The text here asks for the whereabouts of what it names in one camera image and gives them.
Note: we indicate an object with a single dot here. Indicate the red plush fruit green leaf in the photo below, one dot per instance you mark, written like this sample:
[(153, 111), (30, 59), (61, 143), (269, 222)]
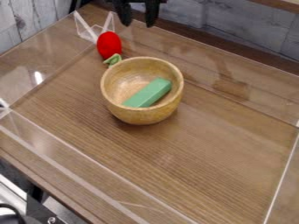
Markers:
[(109, 48)]

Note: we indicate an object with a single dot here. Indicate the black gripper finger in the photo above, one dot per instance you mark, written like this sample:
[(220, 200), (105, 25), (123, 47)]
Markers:
[(123, 11), (151, 14)]

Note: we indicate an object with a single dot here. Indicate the green rectangular block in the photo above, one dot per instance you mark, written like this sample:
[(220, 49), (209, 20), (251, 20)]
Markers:
[(149, 94)]

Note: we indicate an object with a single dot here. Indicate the wooden bowl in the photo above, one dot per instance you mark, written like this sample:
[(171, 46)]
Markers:
[(125, 78)]

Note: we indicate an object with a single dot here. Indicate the black table leg bracket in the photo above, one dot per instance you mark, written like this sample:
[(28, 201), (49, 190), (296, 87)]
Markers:
[(36, 209)]

